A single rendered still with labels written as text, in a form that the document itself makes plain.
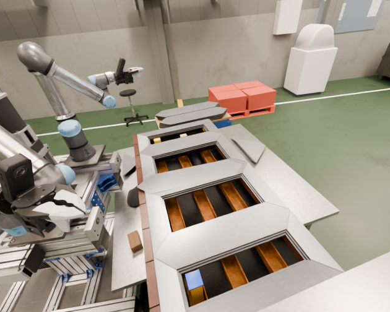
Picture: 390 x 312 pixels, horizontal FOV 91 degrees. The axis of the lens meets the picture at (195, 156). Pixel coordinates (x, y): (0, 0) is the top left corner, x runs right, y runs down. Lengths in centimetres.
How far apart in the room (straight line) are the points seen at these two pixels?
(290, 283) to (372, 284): 27
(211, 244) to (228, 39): 448
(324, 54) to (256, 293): 471
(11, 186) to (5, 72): 547
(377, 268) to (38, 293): 198
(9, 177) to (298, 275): 98
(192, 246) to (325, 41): 469
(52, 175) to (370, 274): 102
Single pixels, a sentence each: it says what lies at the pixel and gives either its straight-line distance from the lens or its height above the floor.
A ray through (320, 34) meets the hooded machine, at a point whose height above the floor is 119.
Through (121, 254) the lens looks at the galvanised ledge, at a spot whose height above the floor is 68.
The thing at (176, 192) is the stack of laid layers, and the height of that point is 84.
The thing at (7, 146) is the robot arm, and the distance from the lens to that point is 77.
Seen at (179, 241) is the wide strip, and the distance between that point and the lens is 103.
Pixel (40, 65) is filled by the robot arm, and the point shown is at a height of 159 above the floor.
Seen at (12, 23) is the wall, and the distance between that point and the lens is 556.
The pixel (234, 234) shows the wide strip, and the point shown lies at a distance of 103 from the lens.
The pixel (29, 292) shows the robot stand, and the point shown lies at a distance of 209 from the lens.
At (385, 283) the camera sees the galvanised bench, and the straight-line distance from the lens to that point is 88.
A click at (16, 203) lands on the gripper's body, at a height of 147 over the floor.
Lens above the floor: 173
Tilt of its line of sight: 37 degrees down
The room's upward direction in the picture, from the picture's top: 6 degrees counter-clockwise
